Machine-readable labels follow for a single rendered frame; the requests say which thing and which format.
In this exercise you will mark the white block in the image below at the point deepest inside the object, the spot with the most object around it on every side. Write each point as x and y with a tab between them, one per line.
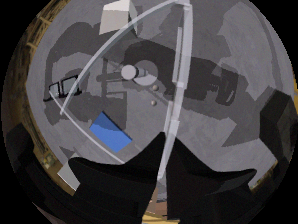
115	16

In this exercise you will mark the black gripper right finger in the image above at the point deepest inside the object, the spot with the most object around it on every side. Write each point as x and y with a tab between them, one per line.
189	181

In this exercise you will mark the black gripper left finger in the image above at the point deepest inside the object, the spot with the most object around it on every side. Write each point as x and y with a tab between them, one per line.
135	180

